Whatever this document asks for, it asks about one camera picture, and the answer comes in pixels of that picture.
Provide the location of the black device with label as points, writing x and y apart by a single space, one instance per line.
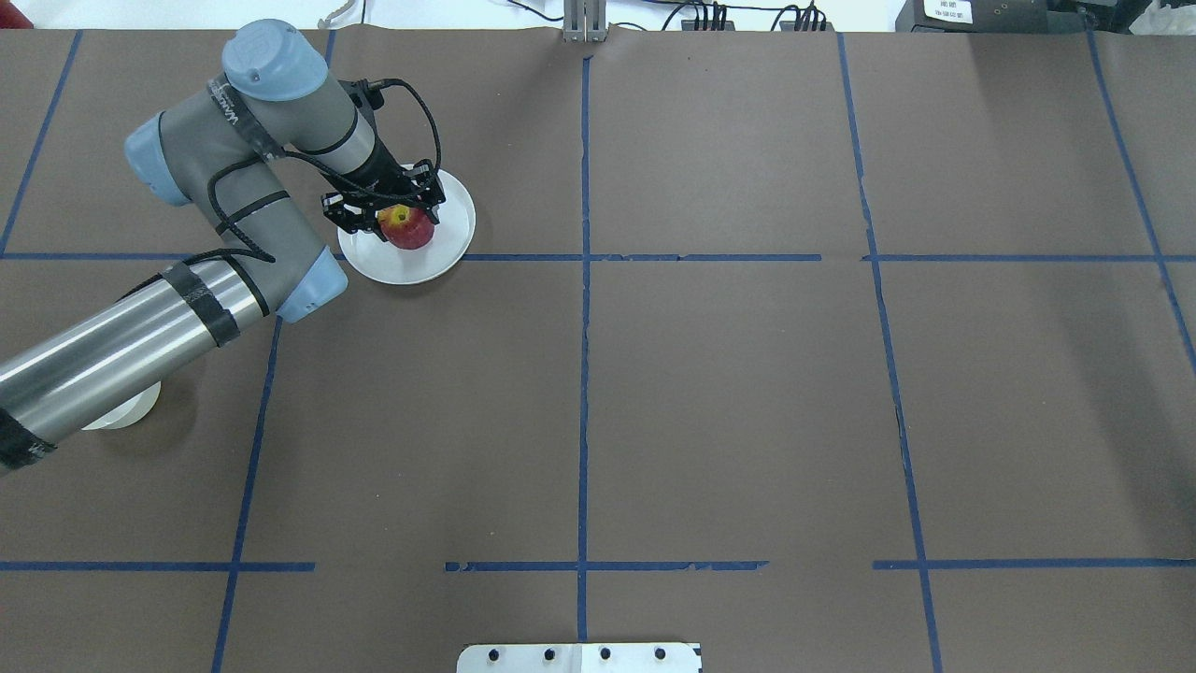
988 17

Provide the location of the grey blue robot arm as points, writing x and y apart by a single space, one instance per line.
233 246

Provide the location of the white round plate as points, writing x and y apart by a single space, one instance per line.
382 262

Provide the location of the red yellow apple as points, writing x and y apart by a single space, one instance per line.
406 228

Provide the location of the silver bolted metal plate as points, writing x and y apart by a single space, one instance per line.
582 657

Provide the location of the white bowl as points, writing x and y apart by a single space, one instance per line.
128 413

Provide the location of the grey metal post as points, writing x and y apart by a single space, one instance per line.
584 21

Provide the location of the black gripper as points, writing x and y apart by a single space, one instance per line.
380 172

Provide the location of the black power strip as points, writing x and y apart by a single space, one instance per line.
713 17

